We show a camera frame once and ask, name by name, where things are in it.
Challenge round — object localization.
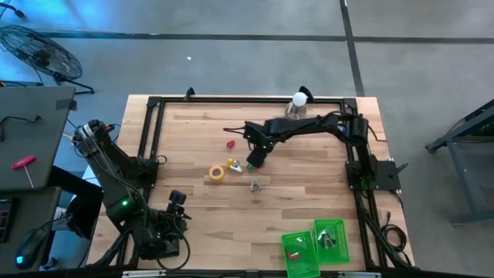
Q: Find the black aluminium table frame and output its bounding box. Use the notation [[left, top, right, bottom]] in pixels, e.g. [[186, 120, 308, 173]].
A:
[[90, 95, 420, 278]]

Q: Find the grey side table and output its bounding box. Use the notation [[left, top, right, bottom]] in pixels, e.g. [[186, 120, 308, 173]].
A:
[[0, 85, 78, 194]]

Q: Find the green plastic slotted basket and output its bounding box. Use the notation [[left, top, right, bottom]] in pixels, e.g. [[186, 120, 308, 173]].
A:
[[313, 218, 351, 266], [280, 230, 322, 278]]

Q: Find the yellow mini stapler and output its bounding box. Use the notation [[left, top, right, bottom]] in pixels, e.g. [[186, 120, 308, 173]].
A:
[[225, 157, 244, 174]]

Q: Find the dark grey desk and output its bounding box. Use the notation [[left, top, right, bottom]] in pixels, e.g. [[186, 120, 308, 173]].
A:
[[0, 187, 63, 273]]

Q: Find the silver frame bracket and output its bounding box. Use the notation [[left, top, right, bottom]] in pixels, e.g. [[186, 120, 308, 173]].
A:
[[337, 271, 381, 278], [121, 270, 167, 278]]

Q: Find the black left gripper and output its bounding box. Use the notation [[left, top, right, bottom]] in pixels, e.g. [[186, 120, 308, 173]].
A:
[[133, 189, 193, 260]]

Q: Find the white bulb table lamp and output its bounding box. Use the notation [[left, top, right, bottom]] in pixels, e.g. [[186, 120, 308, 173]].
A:
[[284, 91, 309, 120]]

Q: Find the black stapler remover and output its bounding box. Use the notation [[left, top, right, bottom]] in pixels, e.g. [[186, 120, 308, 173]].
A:
[[316, 229, 337, 250]]

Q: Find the black computer mouse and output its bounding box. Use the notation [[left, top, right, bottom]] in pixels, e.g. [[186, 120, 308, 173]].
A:
[[14, 227, 49, 270]]

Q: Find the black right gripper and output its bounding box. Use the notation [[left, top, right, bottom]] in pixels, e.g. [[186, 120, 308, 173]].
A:
[[243, 120, 279, 169]]

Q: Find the coiled black cable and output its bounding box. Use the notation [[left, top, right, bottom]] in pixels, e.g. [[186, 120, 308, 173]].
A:
[[380, 211, 408, 254]]

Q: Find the black stand leg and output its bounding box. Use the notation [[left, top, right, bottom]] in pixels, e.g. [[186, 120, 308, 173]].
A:
[[0, 2, 26, 19]]

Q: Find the grey metal cart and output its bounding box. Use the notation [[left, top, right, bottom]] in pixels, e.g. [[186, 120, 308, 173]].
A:
[[424, 98, 494, 227]]

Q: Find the thin black cable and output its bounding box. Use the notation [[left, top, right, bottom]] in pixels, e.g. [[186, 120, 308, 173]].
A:
[[0, 114, 42, 142]]

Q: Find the yellow tape roll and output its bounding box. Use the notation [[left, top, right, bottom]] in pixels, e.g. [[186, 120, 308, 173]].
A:
[[208, 164, 225, 181]]

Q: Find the black floor fan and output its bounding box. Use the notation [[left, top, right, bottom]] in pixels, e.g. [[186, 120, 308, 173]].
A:
[[0, 25, 96, 96]]

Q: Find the red-handled T wrench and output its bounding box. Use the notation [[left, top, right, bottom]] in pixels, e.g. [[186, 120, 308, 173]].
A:
[[11, 154, 38, 189]]

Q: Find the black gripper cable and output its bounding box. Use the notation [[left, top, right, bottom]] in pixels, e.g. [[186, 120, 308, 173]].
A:
[[222, 125, 248, 136]]

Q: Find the black keyboard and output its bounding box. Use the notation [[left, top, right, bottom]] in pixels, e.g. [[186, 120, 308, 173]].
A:
[[0, 198, 13, 244]]

